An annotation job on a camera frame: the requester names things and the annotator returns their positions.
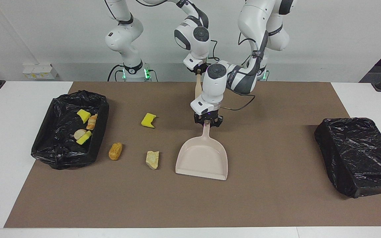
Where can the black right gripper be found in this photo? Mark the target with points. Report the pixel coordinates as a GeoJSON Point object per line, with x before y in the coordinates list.
{"type": "Point", "coordinates": [198, 70]}

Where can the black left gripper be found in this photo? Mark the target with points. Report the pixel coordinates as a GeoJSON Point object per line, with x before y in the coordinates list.
{"type": "Point", "coordinates": [208, 116]}

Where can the beige hand brush black bristles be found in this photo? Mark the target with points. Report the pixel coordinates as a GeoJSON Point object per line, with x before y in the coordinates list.
{"type": "Point", "coordinates": [198, 89]}

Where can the beige plastic dustpan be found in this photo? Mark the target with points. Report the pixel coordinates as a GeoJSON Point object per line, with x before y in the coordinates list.
{"type": "Point", "coordinates": [202, 158]}

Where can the notched yellow sponge piece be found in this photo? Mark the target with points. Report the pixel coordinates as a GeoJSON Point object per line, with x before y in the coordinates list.
{"type": "Point", "coordinates": [148, 119]}

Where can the beige foam chunk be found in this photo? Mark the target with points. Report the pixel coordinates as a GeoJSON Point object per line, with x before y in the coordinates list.
{"type": "Point", "coordinates": [79, 134]}
{"type": "Point", "coordinates": [152, 159]}

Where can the orange-brown bread roll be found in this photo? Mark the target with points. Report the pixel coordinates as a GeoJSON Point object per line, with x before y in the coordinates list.
{"type": "Point", "coordinates": [115, 151]}

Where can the orange striped toy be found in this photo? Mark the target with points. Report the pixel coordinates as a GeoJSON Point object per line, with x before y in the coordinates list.
{"type": "Point", "coordinates": [92, 122]}

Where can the yellow sponge wedge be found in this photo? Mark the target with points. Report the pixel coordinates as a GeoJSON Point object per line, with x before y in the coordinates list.
{"type": "Point", "coordinates": [84, 115]}

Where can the green and yellow sponge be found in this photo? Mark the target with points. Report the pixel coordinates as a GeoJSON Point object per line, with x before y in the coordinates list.
{"type": "Point", "coordinates": [85, 138]}

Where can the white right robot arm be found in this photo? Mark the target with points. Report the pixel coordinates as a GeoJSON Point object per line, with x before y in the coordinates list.
{"type": "Point", "coordinates": [124, 33]}

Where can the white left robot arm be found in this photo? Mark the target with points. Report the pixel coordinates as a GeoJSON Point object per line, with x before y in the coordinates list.
{"type": "Point", "coordinates": [215, 89]}

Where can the open bin black bag liner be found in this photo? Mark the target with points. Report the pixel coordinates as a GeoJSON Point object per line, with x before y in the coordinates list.
{"type": "Point", "coordinates": [61, 145]}

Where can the brown paper table mat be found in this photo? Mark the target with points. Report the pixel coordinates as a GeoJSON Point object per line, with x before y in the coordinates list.
{"type": "Point", "coordinates": [177, 198]}

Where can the box covered by black bag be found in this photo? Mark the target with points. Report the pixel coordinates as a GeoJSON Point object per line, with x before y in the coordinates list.
{"type": "Point", "coordinates": [359, 155]}

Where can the white wall socket box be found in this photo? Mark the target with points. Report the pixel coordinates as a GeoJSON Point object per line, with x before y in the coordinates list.
{"type": "Point", "coordinates": [40, 71]}

